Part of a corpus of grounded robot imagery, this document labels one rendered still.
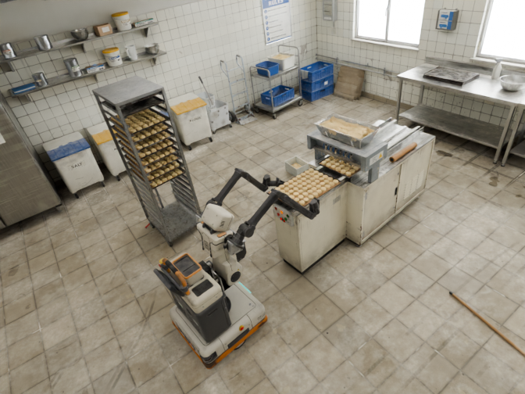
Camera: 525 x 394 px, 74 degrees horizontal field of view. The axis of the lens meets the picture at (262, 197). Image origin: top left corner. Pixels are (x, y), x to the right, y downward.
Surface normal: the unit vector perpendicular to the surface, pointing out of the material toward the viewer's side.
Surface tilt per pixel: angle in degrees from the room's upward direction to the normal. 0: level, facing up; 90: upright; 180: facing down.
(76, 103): 90
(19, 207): 90
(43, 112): 90
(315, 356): 0
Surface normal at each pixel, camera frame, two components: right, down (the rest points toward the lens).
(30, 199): 0.58, 0.43
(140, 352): -0.12, -0.79
